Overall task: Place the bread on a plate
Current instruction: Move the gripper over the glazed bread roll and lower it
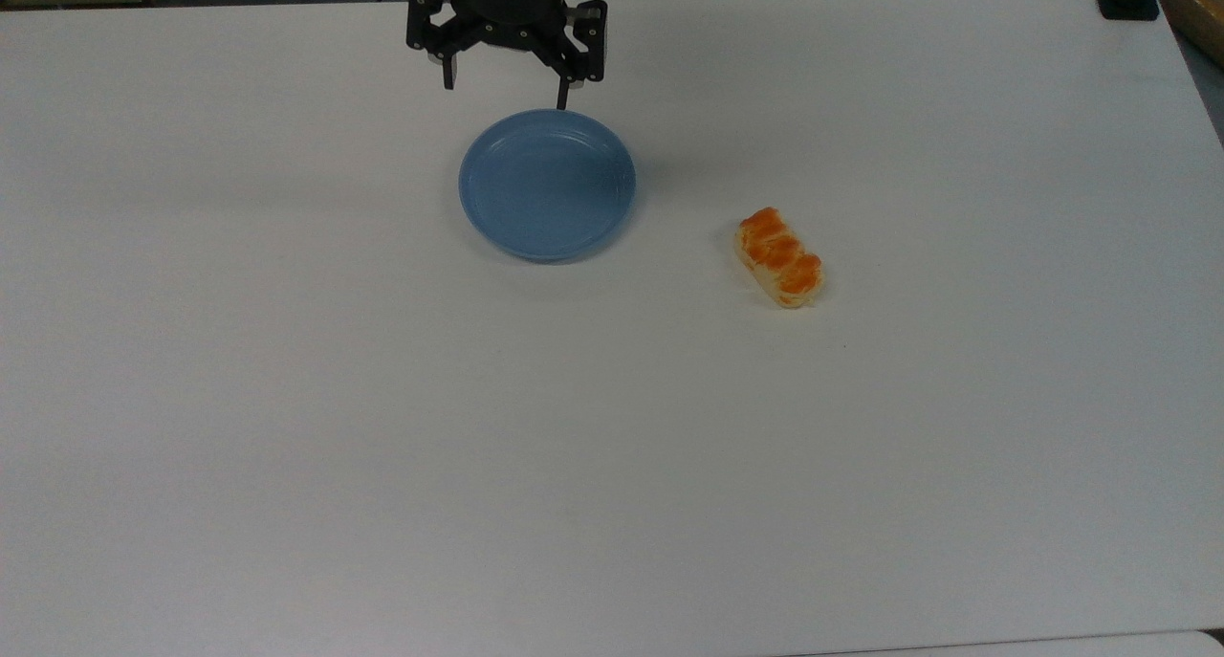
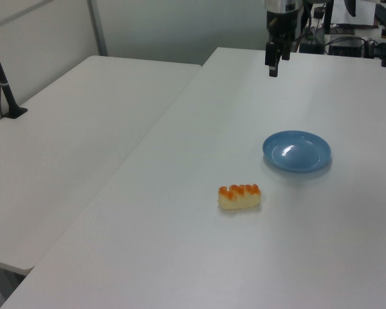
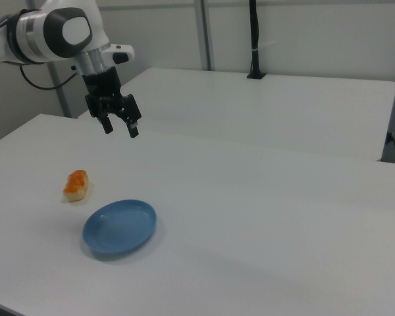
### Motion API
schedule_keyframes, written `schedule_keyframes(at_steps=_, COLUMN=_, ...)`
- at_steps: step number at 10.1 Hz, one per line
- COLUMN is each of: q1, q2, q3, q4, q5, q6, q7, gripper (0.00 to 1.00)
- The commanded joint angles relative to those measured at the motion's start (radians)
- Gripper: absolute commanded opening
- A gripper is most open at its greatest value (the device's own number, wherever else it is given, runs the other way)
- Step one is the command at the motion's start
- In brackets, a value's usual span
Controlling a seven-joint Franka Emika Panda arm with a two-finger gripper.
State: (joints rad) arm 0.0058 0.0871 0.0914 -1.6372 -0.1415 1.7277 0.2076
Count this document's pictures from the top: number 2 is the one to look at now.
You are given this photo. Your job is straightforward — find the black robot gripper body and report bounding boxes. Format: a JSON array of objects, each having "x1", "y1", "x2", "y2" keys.
[{"x1": 266, "y1": 10, "x2": 299, "y2": 44}]

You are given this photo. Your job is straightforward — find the blue plastic plate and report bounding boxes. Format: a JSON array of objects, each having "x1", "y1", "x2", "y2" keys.
[{"x1": 262, "y1": 129, "x2": 333, "y2": 174}]

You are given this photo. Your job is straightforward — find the black vertical stand post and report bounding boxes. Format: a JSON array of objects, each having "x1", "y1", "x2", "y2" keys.
[{"x1": 322, "y1": 0, "x2": 335, "y2": 35}]

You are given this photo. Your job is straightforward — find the orange topped bread loaf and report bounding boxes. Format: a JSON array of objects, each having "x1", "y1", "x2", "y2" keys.
[{"x1": 216, "y1": 183, "x2": 262, "y2": 212}]

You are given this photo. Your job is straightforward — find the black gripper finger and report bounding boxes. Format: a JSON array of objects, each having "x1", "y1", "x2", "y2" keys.
[
  {"x1": 264, "y1": 41, "x2": 280, "y2": 78},
  {"x1": 280, "y1": 33, "x2": 292, "y2": 61}
]

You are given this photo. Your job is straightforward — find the black camera stand pole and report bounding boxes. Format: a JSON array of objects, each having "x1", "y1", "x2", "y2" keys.
[{"x1": 0, "y1": 24, "x2": 29, "y2": 120}]

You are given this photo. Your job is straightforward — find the grey partition frame post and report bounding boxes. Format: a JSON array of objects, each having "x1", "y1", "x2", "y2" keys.
[{"x1": 86, "y1": 0, "x2": 109, "y2": 57}]

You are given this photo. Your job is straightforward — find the black cable bundle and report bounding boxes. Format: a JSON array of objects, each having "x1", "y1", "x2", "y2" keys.
[{"x1": 362, "y1": 37, "x2": 386, "y2": 60}]

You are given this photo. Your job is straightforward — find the black electronics box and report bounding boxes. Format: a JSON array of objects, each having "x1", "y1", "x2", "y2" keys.
[{"x1": 327, "y1": 37, "x2": 366, "y2": 58}]

